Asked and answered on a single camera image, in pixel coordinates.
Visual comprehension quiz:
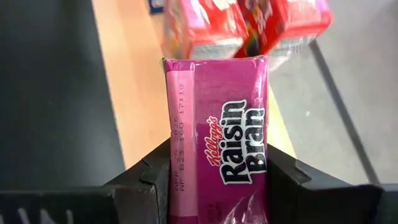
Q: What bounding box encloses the pink Raisin Bran cereal box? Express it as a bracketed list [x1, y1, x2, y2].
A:
[162, 55, 271, 224]

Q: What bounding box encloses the red Froot Loops cereal box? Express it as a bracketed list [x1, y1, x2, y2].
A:
[162, 0, 249, 60]
[236, 0, 334, 58]

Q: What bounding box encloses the blue Frosted Flakes cereal box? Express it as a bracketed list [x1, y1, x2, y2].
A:
[147, 0, 165, 15]

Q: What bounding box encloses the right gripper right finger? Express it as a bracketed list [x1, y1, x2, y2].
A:
[267, 144, 398, 224]

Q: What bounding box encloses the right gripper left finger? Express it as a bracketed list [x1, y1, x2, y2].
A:
[0, 138, 171, 224]

